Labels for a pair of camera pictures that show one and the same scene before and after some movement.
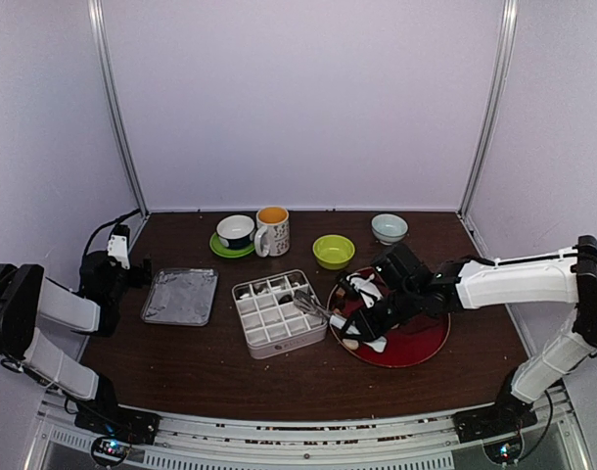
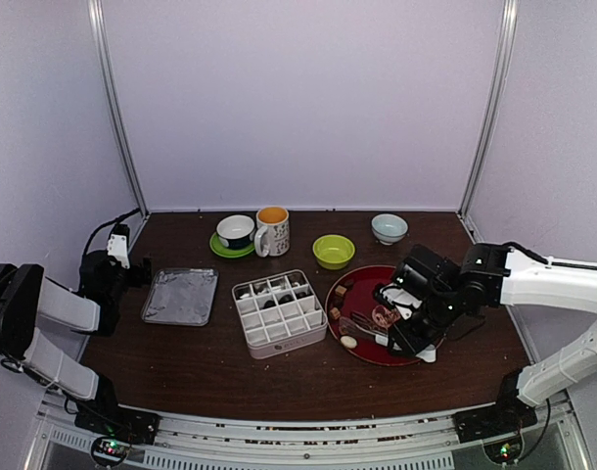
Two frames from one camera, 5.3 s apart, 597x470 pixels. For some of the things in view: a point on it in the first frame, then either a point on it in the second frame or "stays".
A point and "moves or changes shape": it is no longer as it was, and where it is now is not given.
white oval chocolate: (350, 343) stays
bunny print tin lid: (181, 297) stays
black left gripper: (138, 279) stays
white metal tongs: (305, 302) moves or changes shape
